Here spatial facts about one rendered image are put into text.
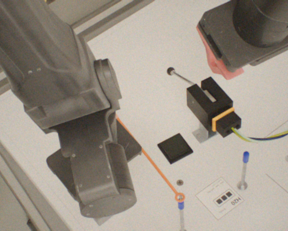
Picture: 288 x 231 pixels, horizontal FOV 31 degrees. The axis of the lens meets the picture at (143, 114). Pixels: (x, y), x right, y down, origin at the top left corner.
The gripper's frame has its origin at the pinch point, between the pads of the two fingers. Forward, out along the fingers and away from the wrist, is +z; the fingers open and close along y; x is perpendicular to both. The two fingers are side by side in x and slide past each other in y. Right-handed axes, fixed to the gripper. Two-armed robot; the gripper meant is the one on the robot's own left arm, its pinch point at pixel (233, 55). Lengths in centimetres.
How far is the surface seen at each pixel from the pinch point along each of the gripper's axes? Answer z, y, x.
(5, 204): 131, -39, 16
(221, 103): 11.9, 0.6, -2.8
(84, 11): 114, 14, 62
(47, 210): 50, -27, -1
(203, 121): 14.7, -2.0, -3.4
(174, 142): 20.3, -5.6, -3.7
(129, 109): 25.5, -8.2, 4.8
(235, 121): 11.4, 0.8, -5.9
